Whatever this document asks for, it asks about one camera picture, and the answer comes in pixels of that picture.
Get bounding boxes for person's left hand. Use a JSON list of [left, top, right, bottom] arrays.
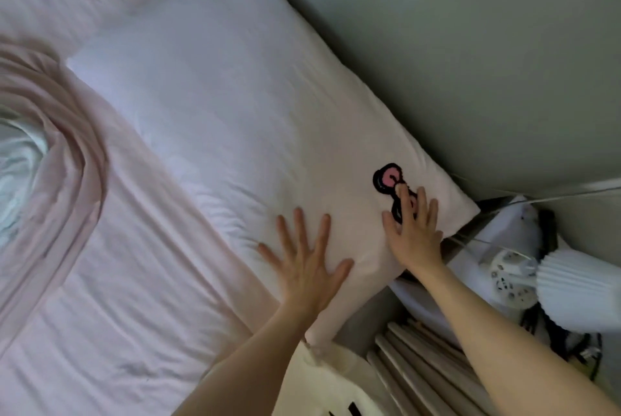
[[256, 207, 355, 318]]

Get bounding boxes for white power strip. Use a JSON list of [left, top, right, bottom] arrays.
[[489, 248, 540, 311]]

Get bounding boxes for pale blue duvet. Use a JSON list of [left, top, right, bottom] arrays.
[[0, 105, 50, 248]]

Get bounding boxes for white pleated lamp shade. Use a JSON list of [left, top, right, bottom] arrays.
[[536, 249, 621, 335]]

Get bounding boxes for pink blanket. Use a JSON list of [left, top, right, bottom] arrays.
[[0, 41, 111, 358]]

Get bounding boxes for white bedside table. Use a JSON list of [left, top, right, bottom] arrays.
[[388, 195, 573, 341]]

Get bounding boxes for person's right hand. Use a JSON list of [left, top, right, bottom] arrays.
[[381, 183, 445, 279]]

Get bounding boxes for black cable bundle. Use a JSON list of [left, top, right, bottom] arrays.
[[518, 303, 605, 380]]

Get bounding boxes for pink bed sheet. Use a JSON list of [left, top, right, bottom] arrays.
[[0, 0, 343, 416]]

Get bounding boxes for white pillow with bow print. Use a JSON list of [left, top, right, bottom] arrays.
[[65, 0, 481, 358]]

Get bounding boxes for person's right forearm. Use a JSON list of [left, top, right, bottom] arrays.
[[407, 261, 621, 416]]

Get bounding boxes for cream tote bag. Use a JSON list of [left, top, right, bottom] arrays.
[[271, 340, 404, 416]]

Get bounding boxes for stack of beige wooden slats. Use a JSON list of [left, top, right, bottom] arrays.
[[365, 316, 503, 416]]

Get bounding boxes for person's left forearm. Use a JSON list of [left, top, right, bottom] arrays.
[[172, 305, 327, 416]]

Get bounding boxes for thin white cable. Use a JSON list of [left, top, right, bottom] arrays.
[[446, 172, 621, 210]]

